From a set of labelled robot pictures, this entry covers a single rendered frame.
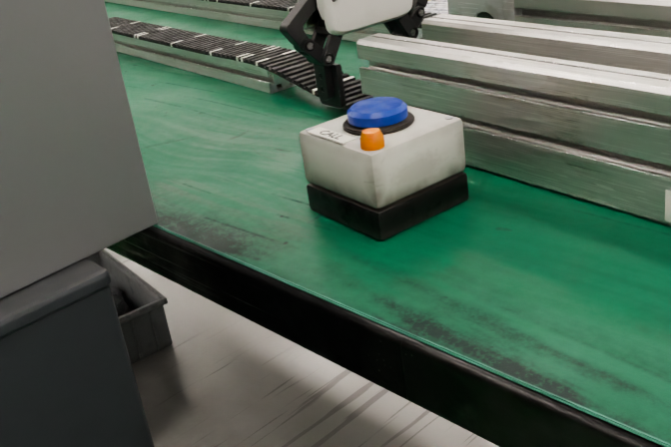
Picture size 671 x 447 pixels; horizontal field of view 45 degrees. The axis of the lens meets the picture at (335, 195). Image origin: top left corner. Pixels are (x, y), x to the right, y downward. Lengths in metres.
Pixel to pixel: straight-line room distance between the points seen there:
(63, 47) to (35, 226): 0.12
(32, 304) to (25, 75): 0.14
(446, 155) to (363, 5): 0.22
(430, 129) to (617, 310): 0.17
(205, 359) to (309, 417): 0.27
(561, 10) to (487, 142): 0.21
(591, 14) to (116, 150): 0.42
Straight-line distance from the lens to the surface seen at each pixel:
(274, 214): 0.58
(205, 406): 1.36
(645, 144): 0.51
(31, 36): 0.54
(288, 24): 0.70
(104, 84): 0.56
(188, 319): 1.60
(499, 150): 0.59
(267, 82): 0.88
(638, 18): 0.73
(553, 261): 0.48
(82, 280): 0.55
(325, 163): 0.54
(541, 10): 0.80
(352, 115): 0.53
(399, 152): 0.51
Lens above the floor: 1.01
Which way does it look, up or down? 23 degrees down
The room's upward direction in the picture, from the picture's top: 8 degrees counter-clockwise
